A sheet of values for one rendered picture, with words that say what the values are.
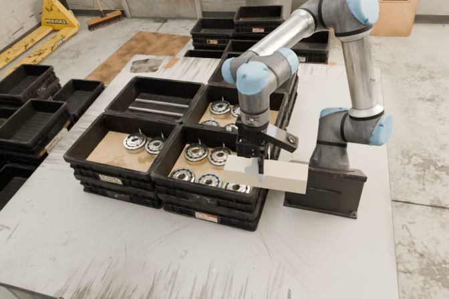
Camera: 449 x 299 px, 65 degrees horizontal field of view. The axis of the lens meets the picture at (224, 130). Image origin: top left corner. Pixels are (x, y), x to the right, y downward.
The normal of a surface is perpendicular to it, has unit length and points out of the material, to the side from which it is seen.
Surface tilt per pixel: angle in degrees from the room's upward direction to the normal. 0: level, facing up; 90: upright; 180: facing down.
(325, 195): 90
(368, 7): 62
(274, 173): 0
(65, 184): 0
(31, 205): 0
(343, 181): 90
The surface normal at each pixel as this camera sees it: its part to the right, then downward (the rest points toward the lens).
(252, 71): -0.11, -0.73
